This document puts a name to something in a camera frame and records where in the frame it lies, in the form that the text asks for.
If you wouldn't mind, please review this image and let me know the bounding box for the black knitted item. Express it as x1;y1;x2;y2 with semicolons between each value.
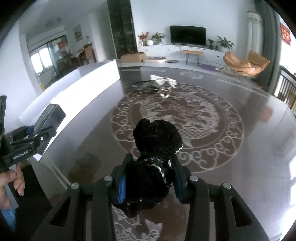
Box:
113;118;183;218

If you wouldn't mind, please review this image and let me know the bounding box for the black rectangular box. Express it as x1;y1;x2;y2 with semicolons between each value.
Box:
34;104;66;155

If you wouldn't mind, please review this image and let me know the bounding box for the person's left hand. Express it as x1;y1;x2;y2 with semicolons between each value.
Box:
0;163;25;211

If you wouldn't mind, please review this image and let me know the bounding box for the large white storage box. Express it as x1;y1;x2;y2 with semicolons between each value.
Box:
20;60;123;161

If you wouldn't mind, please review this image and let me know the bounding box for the wooden dining chair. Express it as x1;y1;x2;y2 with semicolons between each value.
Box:
273;66;296;113

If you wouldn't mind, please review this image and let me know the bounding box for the cardboard box on floor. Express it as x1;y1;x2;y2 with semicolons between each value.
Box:
120;52;146;63

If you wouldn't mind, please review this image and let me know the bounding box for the dark glass display cabinet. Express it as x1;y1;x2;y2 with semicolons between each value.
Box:
107;0;137;59

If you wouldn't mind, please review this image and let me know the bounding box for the orange lounge chair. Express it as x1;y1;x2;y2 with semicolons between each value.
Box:
223;50;270;77

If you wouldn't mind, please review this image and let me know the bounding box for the red flower vase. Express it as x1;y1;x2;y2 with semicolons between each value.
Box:
138;32;149;46

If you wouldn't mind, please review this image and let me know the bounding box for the white TV cabinet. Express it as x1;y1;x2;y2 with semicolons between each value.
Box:
137;45;225;67

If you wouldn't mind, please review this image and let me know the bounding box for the small wooden bench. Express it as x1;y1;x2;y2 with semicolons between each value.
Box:
181;49;205;67

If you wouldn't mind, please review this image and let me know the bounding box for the green potted plant right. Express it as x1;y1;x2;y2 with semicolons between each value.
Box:
217;36;235;53

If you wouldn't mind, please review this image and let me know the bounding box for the green potted plant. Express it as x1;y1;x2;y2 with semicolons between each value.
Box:
152;32;166;45
217;36;235;53

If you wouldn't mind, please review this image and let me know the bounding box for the green potted plant left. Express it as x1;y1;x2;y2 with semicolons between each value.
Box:
152;32;166;45

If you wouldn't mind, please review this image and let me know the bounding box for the white standing air conditioner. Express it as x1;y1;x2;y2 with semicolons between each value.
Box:
246;11;263;55

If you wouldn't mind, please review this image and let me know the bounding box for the black flat television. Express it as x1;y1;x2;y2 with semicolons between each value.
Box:
170;26;206;46

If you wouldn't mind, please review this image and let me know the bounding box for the framed wall painting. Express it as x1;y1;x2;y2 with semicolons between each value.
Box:
73;25;83;42

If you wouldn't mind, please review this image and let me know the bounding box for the red wall hanging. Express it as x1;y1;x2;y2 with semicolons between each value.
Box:
280;23;291;45

